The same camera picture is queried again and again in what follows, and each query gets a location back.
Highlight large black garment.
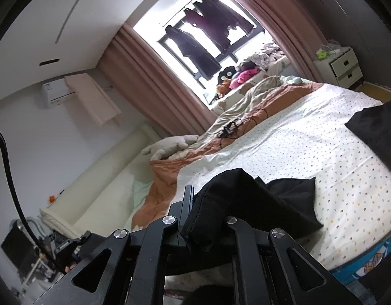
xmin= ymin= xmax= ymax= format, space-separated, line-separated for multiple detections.
xmin=181 ymin=168 xmax=322 ymax=252

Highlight hanging dark clothes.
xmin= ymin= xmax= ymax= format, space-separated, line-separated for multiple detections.
xmin=160 ymin=0 xmax=263 ymax=81

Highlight orange brown quilt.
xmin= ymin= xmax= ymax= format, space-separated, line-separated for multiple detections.
xmin=131 ymin=82 xmax=326 ymax=231

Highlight beige plush toy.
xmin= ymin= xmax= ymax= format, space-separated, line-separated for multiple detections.
xmin=141 ymin=135 xmax=199 ymax=160

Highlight black device on bed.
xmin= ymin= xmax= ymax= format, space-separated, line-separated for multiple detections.
xmin=217 ymin=118 xmax=243 ymax=139

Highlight cream padded headboard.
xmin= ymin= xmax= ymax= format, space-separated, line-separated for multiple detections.
xmin=40 ymin=123 xmax=160 ymax=238

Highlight beige duvet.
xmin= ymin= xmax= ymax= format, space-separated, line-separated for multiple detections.
xmin=201 ymin=75 xmax=306 ymax=134

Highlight black plush toy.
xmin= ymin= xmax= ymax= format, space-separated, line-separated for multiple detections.
xmin=217 ymin=66 xmax=237 ymax=85

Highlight pink plush toy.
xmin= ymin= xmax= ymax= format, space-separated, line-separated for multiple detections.
xmin=229 ymin=68 xmax=260 ymax=89

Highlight left pink curtain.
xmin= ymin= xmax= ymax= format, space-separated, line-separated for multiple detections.
xmin=97 ymin=25 xmax=215 ymax=136

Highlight pink curtain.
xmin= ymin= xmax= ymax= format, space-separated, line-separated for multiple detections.
xmin=236 ymin=0 xmax=326 ymax=82
xmin=97 ymin=25 xmax=215 ymax=136

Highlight black monitor screen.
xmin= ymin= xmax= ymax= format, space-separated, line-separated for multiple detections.
xmin=1 ymin=227 xmax=39 ymax=280

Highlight white air conditioner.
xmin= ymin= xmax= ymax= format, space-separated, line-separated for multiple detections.
xmin=41 ymin=78 xmax=75 ymax=108

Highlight white floral bed sheet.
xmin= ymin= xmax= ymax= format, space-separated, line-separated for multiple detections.
xmin=174 ymin=84 xmax=391 ymax=269

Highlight white bedside cabinet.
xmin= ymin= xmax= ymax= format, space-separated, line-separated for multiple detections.
xmin=313 ymin=47 xmax=363 ymax=89

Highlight right pink curtain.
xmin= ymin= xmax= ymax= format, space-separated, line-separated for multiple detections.
xmin=236 ymin=0 xmax=326 ymax=82

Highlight dark wardrobe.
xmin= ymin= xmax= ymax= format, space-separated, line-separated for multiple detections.
xmin=297 ymin=0 xmax=391 ymax=90

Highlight black cable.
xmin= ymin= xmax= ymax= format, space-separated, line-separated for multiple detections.
xmin=0 ymin=122 xmax=61 ymax=273

